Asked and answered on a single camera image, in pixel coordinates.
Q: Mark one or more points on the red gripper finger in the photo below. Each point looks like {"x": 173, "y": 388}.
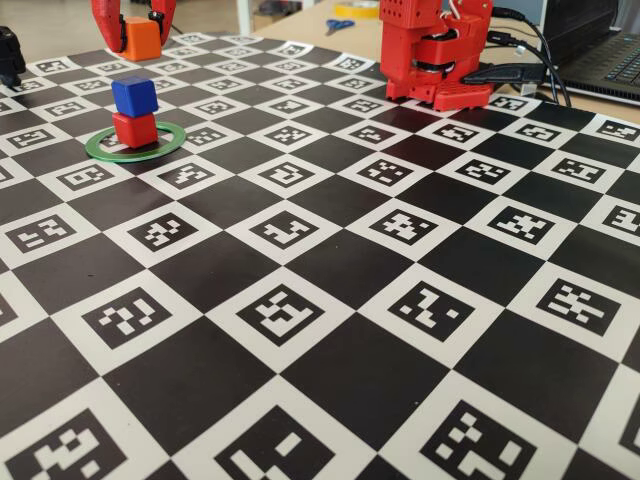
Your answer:
{"x": 165, "y": 15}
{"x": 107, "y": 25}

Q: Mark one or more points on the orange cube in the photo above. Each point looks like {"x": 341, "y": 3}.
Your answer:
{"x": 144, "y": 40}

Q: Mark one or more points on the blue cube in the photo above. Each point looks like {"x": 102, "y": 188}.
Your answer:
{"x": 134, "y": 96}

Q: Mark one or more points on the red cube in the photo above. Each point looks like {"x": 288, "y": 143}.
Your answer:
{"x": 135, "y": 131}

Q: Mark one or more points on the red robot arm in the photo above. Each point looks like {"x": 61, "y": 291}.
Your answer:
{"x": 400, "y": 50}

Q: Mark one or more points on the white table leg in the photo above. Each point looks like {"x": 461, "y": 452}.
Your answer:
{"x": 243, "y": 15}

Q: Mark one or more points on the yellow tape roll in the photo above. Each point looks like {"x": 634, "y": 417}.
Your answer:
{"x": 356, "y": 9}

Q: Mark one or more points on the black white marker mat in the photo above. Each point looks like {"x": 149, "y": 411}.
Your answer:
{"x": 320, "y": 280}

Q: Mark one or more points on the black wedge plug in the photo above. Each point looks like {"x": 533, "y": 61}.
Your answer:
{"x": 505, "y": 75}

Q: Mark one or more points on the dark laptop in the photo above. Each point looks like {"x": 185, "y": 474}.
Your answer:
{"x": 590, "y": 30}

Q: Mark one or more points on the black camera device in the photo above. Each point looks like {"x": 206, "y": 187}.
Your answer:
{"x": 10, "y": 55}

